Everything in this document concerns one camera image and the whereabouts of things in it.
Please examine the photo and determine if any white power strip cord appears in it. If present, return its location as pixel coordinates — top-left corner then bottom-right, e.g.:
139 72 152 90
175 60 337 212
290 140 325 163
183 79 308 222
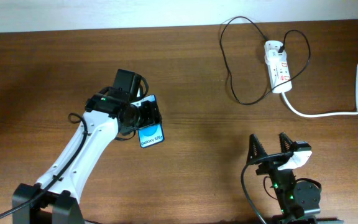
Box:
280 55 358 118

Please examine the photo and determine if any white power strip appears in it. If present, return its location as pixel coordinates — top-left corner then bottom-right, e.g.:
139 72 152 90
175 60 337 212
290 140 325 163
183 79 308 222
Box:
264 40 292 94

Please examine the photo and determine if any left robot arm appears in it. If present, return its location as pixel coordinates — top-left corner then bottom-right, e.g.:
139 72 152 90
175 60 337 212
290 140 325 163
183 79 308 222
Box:
12 69 165 223

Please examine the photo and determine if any blue Galaxy smartphone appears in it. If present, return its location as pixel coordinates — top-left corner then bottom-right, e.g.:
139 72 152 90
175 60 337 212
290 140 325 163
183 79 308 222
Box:
133 95 165 148

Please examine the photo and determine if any white USB charger adapter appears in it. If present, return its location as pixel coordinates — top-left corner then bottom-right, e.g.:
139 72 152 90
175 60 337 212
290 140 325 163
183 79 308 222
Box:
265 50 287 65

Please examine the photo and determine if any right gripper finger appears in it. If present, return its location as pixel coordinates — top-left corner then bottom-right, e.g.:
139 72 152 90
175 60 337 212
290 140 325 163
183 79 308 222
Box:
279 133 295 153
246 134 267 164

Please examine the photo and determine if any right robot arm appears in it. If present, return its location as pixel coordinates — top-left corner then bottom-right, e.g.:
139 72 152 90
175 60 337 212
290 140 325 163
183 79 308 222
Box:
241 133 322 223

